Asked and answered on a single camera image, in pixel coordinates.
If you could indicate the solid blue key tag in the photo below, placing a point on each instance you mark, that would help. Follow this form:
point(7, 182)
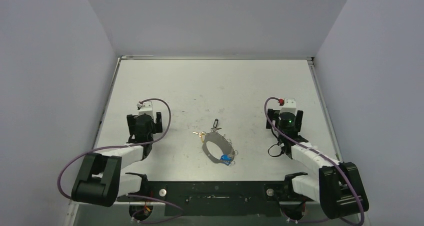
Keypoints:
point(226, 159)

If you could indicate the perforated metal key plate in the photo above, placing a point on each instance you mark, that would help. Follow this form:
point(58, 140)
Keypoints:
point(224, 144)

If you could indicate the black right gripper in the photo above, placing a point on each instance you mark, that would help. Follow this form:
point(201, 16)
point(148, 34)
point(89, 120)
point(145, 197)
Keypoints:
point(299, 117)

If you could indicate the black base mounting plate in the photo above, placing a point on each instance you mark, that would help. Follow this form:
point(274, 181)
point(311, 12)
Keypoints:
point(225, 198)

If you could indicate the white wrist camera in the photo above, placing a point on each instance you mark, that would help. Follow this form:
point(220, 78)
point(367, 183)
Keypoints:
point(288, 105)
point(145, 108)

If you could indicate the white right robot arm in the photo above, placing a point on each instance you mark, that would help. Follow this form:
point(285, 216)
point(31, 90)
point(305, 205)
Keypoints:
point(337, 186)

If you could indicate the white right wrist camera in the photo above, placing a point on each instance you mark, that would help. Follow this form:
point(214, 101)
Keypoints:
point(288, 105)

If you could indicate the black key tag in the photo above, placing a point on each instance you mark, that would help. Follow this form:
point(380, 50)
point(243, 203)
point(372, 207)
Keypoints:
point(215, 124)

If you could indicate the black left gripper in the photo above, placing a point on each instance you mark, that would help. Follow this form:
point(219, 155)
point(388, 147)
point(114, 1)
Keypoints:
point(156, 125)

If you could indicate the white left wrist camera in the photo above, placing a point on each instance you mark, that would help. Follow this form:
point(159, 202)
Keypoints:
point(145, 108)

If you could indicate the yellow key tag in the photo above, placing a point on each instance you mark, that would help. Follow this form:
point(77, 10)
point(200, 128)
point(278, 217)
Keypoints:
point(202, 136)

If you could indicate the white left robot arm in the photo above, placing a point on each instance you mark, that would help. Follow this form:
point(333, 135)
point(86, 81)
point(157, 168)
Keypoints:
point(101, 180)

